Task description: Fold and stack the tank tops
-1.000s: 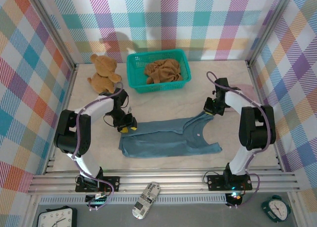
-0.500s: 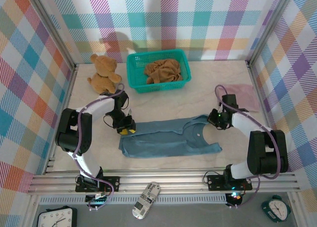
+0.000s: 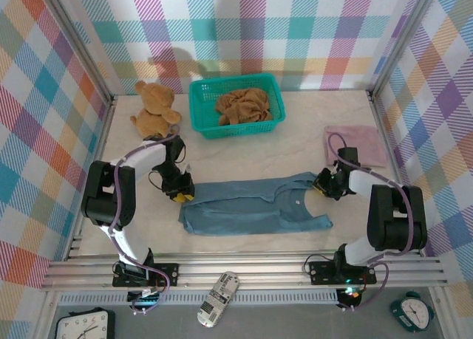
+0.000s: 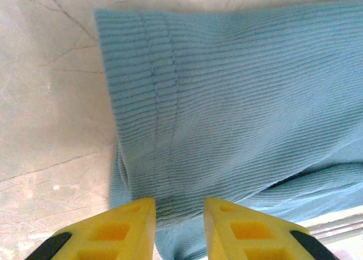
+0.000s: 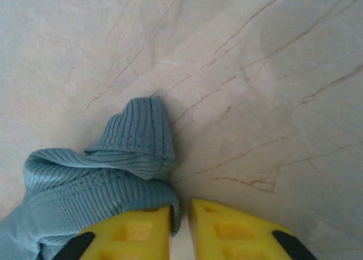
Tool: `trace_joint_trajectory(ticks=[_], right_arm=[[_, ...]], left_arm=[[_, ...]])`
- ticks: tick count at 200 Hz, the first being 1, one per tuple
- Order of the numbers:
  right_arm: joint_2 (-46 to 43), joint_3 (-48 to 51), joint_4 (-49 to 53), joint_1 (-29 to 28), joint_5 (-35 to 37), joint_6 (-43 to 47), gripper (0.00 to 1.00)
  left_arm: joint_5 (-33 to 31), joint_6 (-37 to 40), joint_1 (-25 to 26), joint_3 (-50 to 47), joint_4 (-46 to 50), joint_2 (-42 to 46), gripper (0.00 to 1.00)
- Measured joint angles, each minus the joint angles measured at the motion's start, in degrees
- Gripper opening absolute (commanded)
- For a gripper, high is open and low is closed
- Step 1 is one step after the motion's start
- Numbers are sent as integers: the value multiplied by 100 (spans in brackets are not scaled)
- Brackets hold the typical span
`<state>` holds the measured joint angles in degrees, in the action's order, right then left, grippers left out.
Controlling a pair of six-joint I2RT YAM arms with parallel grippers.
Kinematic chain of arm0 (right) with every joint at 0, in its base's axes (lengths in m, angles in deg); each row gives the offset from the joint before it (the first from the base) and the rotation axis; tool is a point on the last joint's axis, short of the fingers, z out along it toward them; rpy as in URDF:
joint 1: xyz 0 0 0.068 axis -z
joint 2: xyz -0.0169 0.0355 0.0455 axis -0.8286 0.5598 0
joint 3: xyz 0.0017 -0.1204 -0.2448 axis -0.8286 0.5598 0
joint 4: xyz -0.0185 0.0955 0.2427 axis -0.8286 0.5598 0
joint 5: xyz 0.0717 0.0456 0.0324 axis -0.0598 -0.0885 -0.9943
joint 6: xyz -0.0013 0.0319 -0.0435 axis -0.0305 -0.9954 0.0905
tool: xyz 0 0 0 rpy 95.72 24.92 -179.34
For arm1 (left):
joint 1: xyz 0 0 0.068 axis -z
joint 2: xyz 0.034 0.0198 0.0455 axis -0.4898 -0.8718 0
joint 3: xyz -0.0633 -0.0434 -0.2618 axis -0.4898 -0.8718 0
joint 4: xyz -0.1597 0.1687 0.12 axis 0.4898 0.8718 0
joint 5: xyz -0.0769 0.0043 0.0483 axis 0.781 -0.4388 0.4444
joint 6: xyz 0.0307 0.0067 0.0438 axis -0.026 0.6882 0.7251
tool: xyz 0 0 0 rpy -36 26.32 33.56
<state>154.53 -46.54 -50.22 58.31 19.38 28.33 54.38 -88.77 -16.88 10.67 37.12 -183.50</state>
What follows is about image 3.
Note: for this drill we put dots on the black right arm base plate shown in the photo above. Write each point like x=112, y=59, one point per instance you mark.
x=321, y=272

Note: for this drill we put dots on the brown tank top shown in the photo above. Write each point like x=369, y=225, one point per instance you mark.
x=244, y=106

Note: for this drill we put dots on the aluminium frame post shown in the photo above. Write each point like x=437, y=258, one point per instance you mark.
x=403, y=40
x=77, y=40

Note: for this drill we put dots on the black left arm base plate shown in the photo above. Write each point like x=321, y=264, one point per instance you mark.
x=166, y=274

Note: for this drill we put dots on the black square clock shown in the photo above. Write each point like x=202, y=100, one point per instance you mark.
x=85, y=324

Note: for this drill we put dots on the teal alarm clock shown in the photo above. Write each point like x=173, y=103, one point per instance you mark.
x=412, y=311

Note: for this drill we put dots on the long aluminium frame rail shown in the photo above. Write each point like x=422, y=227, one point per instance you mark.
x=277, y=270

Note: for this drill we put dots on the blue tank top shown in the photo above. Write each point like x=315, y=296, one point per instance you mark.
x=236, y=206

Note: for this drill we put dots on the brown teddy bear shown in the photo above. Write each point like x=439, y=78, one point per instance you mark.
x=153, y=110

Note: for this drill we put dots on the aluminium side rail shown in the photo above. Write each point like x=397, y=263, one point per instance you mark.
x=376, y=110
x=107, y=119

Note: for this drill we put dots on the pink tank top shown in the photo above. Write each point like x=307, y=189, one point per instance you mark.
x=366, y=143

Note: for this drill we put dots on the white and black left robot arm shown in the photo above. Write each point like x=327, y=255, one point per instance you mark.
x=107, y=195

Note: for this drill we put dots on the teal plastic basket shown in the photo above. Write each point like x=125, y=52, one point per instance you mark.
x=207, y=95

